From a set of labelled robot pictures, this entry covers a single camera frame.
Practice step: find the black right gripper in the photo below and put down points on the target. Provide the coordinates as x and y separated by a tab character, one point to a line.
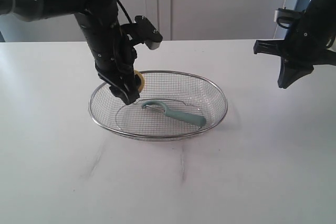
307	43

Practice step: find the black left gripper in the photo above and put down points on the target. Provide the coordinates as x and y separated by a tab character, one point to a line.
114	56

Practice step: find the yellow lemon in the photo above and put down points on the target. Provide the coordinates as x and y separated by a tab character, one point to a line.
139	80

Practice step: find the teal handled vegetable peeler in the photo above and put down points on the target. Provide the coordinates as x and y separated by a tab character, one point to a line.
192	119

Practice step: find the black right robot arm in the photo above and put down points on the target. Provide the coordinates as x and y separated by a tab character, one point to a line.
307	43

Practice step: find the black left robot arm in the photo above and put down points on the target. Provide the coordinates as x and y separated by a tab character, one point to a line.
86	12

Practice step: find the white cabinet doors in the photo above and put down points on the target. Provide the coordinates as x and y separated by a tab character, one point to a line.
211	19

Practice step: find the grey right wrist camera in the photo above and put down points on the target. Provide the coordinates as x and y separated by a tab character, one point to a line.
286	16

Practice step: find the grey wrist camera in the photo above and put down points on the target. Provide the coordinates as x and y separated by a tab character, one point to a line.
286	16
148	33

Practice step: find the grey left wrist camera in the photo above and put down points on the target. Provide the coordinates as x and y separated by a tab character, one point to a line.
148	33

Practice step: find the oval metal wire mesh basket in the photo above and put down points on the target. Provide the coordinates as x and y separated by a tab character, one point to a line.
180	91

